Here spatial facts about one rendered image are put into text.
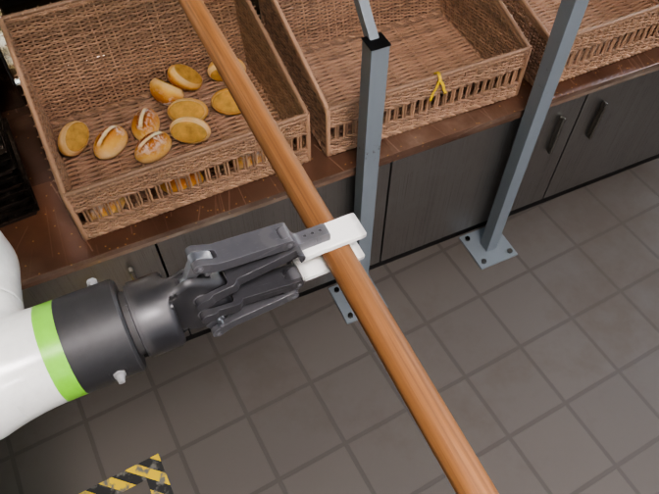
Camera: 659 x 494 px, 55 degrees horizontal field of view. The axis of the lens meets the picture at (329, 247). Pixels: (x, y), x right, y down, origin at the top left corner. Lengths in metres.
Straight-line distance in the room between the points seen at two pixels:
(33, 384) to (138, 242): 0.88
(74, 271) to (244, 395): 0.64
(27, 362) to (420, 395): 0.33
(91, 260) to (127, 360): 0.88
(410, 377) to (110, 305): 0.27
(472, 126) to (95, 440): 1.30
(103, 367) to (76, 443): 1.33
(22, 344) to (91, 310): 0.06
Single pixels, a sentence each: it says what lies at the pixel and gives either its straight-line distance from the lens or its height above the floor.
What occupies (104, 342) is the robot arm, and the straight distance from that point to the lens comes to 0.58.
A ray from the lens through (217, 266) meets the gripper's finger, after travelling 0.57.
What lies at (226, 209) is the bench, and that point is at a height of 0.58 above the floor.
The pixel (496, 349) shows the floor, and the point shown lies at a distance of 1.95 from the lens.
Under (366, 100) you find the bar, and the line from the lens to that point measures 1.32.
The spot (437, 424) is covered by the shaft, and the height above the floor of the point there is 1.18.
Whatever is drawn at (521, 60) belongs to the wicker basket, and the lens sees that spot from 1.68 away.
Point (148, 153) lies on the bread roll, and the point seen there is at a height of 0.63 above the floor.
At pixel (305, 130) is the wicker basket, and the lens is 1.45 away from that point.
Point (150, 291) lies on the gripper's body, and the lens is 0.59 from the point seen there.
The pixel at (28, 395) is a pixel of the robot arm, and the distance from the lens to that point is 0.60.
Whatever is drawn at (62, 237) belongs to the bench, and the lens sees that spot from 1.50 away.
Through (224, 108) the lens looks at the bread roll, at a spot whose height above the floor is 0.62.
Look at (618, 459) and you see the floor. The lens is 1.93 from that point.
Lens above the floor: 1.69
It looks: 55 degrees down
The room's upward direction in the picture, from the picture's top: straight up
